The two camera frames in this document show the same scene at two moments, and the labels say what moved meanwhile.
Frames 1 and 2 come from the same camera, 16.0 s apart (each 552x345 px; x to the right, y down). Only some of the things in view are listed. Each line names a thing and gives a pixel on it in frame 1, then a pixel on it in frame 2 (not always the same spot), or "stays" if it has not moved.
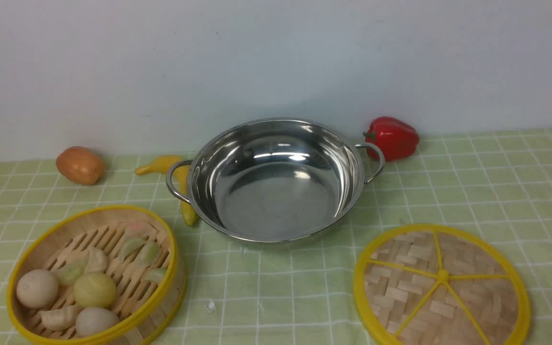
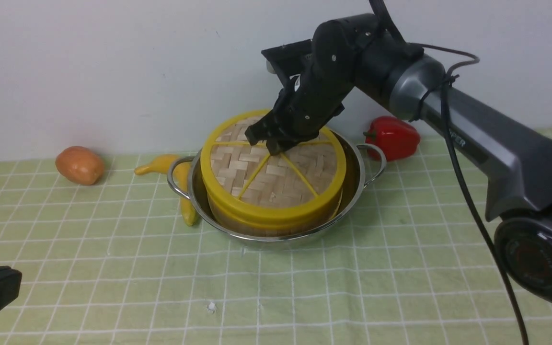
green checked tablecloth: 521,187 stays
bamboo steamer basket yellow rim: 107,276 → 270,227
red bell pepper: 397,140 stays
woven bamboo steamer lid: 438,284 → 244,183
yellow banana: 162,165 stays
